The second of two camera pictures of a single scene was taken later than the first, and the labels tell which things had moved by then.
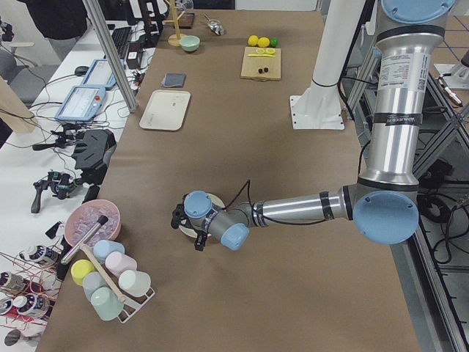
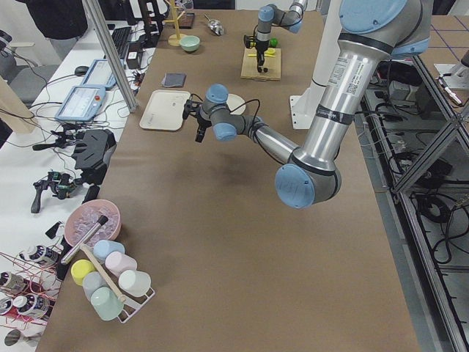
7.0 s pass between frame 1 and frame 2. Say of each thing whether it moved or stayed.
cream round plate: moved
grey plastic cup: stayed
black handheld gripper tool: stayed
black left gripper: moved
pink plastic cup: stayed
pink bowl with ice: stayed
